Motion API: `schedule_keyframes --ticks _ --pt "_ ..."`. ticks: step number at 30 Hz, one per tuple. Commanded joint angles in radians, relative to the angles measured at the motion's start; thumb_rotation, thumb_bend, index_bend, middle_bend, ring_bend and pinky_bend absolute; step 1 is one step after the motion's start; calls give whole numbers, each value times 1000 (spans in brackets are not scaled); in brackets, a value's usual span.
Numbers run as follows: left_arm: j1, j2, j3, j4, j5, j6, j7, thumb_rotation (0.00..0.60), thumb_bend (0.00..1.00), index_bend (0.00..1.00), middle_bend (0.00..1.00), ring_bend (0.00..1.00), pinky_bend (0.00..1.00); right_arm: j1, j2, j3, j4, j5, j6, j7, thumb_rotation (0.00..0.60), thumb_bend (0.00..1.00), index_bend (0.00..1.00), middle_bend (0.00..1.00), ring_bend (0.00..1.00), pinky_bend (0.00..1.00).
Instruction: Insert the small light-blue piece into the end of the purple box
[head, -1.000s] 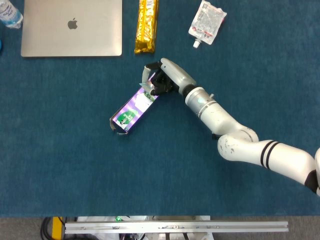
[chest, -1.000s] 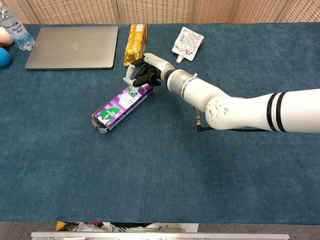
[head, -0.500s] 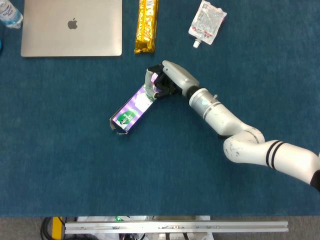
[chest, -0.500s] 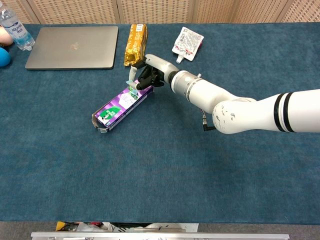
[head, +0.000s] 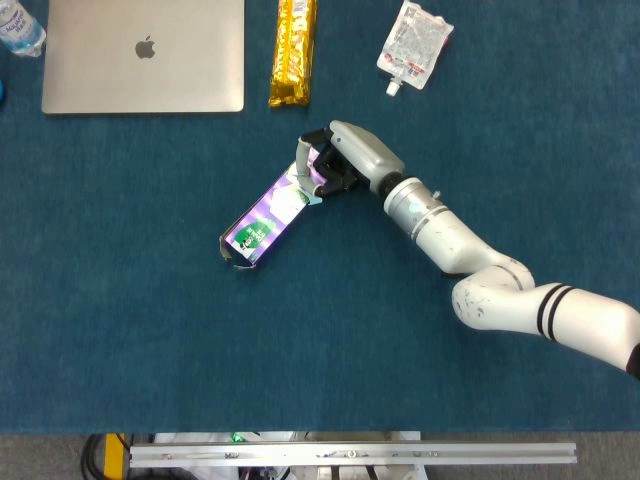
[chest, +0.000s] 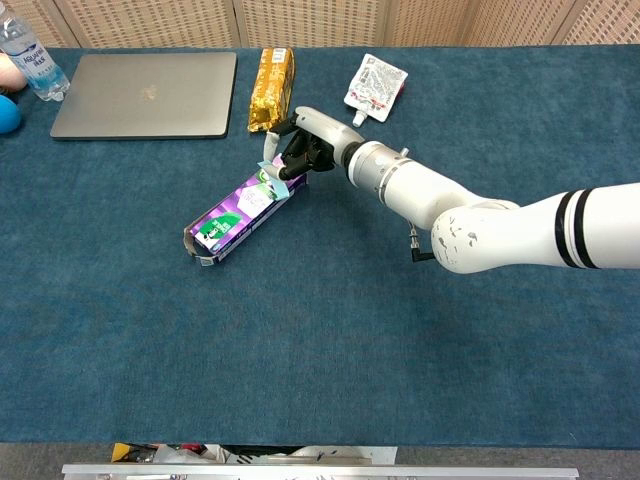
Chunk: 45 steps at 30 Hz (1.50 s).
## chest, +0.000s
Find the pink round object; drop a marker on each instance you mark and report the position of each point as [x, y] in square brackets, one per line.
[10, 72]

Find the gold foil snack package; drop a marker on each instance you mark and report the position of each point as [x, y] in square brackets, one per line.
[270, 90]

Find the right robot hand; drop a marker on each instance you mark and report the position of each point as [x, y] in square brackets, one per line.
[325, 132]

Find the clear plastic water bottle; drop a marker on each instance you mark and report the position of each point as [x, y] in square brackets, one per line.
[40, 70]

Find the woven folding screen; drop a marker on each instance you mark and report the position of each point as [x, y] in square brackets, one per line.
[320, 22]

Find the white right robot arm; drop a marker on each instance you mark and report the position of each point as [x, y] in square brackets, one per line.
[475, 220]

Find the grey closed laptop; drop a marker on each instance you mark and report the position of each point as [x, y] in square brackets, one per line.
[145, 95]

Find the purple carton box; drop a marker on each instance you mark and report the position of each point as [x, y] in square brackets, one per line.
[235, 220]

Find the yellow object under table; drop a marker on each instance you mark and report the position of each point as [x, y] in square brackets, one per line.
[120, 451]

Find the white spout pouch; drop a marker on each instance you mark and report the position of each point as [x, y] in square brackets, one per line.
[375, 82]

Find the blue ball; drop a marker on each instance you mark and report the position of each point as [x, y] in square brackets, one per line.
[7, 115]

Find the white plastic clutter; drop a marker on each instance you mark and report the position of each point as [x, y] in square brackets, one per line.
[175, 454]

